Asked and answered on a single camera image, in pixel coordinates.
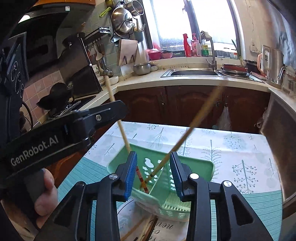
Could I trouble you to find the bamboo chopstick red pattern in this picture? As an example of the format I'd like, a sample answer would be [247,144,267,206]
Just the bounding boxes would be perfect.
[104,75,149,194]

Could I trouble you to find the left hand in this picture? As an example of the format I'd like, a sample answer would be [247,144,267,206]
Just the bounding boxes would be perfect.
[35,169,58,228]

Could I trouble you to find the red bowl on sill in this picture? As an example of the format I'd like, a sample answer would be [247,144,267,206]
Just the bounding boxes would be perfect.
[147,49,162,61]

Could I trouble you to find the teal patterned tablecloth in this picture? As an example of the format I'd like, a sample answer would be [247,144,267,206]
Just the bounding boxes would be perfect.
[58,122,282,240]

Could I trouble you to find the white plastic bag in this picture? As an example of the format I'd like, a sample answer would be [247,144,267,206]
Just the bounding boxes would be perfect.
[212,106,231,131]

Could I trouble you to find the stainless steel sink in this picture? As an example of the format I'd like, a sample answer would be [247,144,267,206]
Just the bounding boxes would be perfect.
[161,69,218,78]

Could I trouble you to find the steel electric kettle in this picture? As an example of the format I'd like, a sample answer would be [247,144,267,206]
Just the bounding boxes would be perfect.
[257,45,284,89]

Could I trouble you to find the stacked red plates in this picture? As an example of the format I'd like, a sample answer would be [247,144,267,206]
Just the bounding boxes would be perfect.
[221,64,249,76]

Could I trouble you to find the bamboo chopstick dark tip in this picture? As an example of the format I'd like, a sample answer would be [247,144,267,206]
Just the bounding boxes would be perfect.
[144,86,224,183]

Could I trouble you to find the chrome kitchen faucet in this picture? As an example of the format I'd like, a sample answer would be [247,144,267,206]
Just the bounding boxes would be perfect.
[198,30,218,71]

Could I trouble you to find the black chopstick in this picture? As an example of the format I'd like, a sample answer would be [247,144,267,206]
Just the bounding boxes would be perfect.
[142,216,158,241]

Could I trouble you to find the wooden cutting board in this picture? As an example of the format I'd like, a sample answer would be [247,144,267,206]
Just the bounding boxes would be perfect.
[117,39,138,66]

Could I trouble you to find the red spray bottle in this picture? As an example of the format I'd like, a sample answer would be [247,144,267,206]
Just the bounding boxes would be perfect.
[183,34,192,57]

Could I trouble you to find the brown bamboo chopstick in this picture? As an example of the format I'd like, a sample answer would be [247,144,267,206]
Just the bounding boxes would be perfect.
[120,214,152,240]

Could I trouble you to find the green plastic utensil holder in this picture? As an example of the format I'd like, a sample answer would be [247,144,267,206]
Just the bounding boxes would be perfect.
[106,143,215,222]

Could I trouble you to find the small steel pot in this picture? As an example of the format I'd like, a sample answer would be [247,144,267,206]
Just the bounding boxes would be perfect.
[133,62,151,76]

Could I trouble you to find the hanging steel pot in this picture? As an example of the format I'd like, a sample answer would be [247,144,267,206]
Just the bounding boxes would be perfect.
[111,7,134,37]

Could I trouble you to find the black wok on stove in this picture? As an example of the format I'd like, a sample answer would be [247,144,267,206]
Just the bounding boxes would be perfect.
[37,82,73,110]

